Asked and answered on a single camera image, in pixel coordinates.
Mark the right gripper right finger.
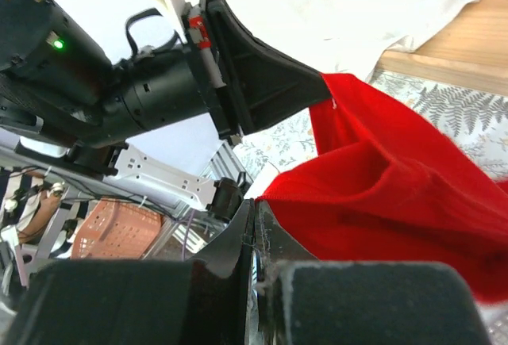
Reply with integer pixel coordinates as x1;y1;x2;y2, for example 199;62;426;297
255;202;490;344

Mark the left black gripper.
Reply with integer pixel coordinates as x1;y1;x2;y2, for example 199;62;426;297
101;0;331;146

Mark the red t shirt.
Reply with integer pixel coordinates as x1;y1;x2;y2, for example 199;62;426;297
261;74;507;304

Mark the floral table cloth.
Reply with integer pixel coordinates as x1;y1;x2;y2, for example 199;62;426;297
235;73;507;344

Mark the orange plastic crate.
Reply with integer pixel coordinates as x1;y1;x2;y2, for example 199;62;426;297
71;199;163;259

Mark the white t shirt on hanger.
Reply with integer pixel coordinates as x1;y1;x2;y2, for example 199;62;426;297
170;0;481;84

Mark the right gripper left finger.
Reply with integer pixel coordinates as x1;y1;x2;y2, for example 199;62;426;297
4;200;255;344

